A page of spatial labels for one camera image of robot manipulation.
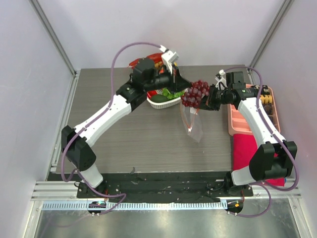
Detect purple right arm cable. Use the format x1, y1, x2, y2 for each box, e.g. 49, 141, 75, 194
220, 66, 298, 218

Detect white slotted cable duct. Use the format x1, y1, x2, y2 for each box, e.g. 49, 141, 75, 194
42, 200, 227, 211

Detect red folded cloth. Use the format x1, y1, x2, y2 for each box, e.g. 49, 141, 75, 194
228, 134, 288, 186

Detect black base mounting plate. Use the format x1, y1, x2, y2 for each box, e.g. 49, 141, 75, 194
47, 171, 255, 203

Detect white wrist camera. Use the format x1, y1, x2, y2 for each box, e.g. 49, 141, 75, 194
215, 69, 227, 90
160, 45, 179, 74

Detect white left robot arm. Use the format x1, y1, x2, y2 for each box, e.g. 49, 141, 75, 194
61, 58, 191, 198

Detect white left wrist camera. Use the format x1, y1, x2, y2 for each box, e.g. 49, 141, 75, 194
160, 45, 179, 74

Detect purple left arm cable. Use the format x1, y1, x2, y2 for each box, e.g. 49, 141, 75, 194
60, 42, 164, 183

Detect red lobster toy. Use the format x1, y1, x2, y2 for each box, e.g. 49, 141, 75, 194
128, 52, 164, 68

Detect white plastic fruit basket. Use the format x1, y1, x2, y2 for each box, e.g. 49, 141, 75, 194
147, 89, 181, 109

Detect pink plastic organizer tray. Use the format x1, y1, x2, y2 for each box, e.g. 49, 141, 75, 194
227, 85, 281, 136

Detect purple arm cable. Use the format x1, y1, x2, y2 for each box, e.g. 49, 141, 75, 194
60, 42, 164, 183
220, 66, 298, 218

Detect clear zip bag orange zipper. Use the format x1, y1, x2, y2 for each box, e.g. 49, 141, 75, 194
180, 104, 203, 143

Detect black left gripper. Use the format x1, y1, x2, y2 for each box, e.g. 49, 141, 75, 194
144, 64, 191, 95

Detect green lettuce toy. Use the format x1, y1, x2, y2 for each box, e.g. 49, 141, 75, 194
162, 88, 185, 100

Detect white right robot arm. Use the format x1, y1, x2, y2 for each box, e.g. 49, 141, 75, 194
199, 67, 298, 196

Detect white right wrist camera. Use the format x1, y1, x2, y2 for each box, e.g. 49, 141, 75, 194
215, 69, 227, 90

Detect purple grape bunch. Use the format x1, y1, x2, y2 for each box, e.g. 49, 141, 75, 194
181, 80, 210, 109

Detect aluminium frame rail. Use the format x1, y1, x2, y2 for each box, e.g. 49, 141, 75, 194
29, 0, 78, 76

